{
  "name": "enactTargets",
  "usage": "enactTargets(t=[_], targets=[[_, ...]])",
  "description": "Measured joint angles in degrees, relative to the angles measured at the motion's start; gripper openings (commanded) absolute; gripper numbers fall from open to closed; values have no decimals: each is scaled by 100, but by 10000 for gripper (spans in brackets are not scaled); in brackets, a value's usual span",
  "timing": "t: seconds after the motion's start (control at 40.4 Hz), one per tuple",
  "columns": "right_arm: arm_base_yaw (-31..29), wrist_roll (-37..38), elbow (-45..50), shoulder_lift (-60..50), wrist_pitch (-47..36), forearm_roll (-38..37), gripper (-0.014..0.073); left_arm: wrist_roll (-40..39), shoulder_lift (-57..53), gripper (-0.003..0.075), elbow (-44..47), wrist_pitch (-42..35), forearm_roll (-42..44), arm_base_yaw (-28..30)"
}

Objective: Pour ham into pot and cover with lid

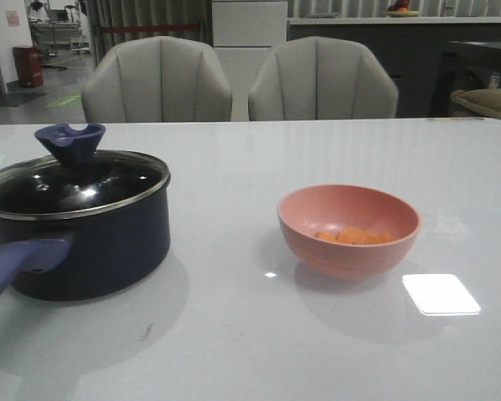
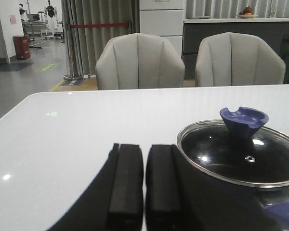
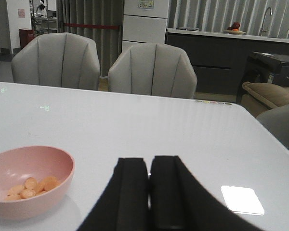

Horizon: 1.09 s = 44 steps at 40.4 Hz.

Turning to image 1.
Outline orange ham slices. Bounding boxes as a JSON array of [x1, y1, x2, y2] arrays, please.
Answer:
[[314, 226, 393, 245]]

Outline beige chair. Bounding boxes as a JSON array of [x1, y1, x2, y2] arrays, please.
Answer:
[[81, 36, 232, 123], [248, 36, 398, 121]]

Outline white cabinet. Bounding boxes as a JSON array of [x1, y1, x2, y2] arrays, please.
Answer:
[[211, 1, 288, 121]]

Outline grey counter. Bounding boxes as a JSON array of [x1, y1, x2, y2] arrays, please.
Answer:
[[287, 17, 501, 118]]

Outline tan cushion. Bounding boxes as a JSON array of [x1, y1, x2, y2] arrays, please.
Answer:
[[450, 89, 501, 120]]

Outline glass lid blue knob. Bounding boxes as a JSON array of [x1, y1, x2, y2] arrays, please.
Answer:
[[0, 123, 170, 221]]

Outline red barrier tape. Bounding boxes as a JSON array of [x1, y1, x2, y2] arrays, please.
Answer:
[[100, 22, 203, 33]]

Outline dark side table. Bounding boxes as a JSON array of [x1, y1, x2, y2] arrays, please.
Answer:
[[429, 41, 501, 117]]

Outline right beige chair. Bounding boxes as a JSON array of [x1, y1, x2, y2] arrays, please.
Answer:
[[248, 36, 398, 121]]

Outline dark blue saucepan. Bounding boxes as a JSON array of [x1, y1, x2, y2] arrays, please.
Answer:
[[0, 150, 172, 314]]

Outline left beige chair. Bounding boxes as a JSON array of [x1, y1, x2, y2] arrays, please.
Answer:
[[81, 36, 232, 123]]

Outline fruit plate on counter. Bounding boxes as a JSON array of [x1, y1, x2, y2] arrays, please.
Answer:
[[384, 0, 419, 18]]

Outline red trash bin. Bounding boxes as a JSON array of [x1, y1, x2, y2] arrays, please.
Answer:
[[13, 45, 43, 88]]

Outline pink bowl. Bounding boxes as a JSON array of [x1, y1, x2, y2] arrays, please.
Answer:
[[277, 184, 422, 279]]

